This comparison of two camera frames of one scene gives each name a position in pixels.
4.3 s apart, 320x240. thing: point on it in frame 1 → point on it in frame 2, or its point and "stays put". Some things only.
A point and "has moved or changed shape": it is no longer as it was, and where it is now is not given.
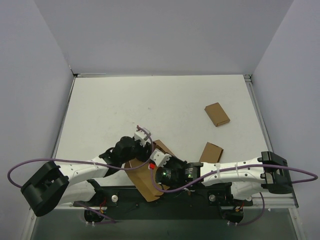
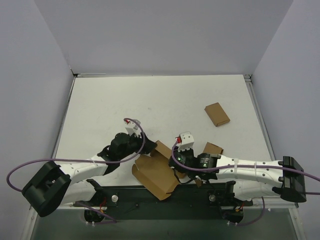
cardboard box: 211,153 stays put
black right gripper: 173,163 → 173,163
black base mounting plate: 117,202 stays put
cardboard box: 142,178 has moved or changed shape
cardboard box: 217,114 stays put
